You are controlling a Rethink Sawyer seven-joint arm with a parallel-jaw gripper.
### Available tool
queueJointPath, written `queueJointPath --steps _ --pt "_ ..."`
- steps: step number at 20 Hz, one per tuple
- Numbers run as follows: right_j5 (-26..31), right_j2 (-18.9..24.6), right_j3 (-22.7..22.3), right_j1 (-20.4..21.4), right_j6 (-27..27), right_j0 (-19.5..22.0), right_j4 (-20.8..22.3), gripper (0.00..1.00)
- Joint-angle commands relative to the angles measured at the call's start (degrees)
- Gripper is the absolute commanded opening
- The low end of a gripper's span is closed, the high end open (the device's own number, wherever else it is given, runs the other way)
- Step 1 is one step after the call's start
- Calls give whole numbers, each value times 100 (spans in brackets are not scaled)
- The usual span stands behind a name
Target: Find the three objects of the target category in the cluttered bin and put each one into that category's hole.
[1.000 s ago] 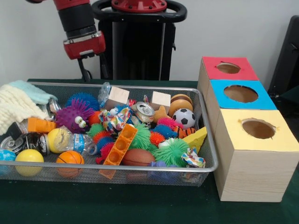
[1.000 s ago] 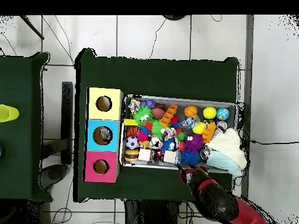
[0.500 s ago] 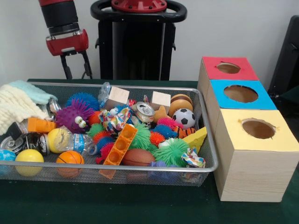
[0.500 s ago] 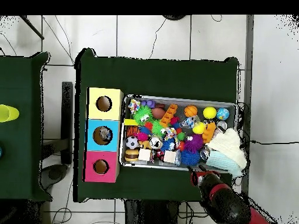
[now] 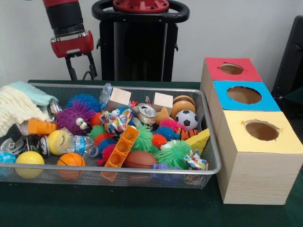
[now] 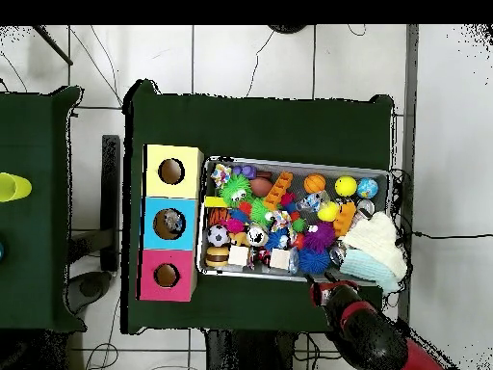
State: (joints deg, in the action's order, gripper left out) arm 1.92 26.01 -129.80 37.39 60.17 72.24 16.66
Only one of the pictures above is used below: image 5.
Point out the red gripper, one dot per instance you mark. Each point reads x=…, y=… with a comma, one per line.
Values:
x=73, y=46

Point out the light blue waffle cloth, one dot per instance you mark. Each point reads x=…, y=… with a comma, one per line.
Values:
x=35, y=94

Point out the cream waffle cloth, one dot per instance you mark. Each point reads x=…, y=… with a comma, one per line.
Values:
x=16, y=106

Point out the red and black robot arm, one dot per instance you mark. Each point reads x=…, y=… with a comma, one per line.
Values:
x=64, y=16

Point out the silver mesh bin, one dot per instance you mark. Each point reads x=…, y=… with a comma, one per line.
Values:
x=142, y=182

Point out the wooden box with three holes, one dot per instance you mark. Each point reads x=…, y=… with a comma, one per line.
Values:
x=255, y=177

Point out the blue spiky ball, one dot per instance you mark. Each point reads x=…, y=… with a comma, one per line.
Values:
x=85, y=100

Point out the large wooden block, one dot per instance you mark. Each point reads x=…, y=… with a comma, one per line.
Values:
x=119, y=97

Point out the shiny dented silver can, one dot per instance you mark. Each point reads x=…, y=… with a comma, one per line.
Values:
x=54, y=107

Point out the purple spiky toy with eyes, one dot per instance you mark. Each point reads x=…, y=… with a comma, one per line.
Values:
x=69, y=117

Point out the clear water bottle blue label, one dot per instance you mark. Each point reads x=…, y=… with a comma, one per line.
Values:
x=78, y=143

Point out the crushed silver can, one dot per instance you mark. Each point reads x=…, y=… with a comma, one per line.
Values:
x=146, y=113

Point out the small wooden block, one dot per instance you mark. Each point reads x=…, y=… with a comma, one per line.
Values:
x=163, y=100

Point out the orange plastic block with holes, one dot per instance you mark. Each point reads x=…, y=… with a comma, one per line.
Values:
x=121, y=146

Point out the small orange basketball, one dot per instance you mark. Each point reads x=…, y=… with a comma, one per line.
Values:
x=70, y=160

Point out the yellow ball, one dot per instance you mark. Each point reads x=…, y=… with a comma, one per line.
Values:
x=30, y=160

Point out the toy hamburger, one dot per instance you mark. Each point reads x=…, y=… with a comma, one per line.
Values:
x=182, y=104

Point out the small soccer ball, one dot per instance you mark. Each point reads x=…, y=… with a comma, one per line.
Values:
x=186, y=119

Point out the green spiky ball with eyes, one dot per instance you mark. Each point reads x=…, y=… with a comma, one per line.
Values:
x=172, y=154

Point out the dark green tablecloth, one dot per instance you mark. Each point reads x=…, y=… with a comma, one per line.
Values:
x=142, y=208

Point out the black monitor on stand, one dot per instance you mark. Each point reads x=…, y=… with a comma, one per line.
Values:
x=291, y=66

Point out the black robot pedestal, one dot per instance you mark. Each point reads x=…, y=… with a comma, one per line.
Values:
x=139, y=52

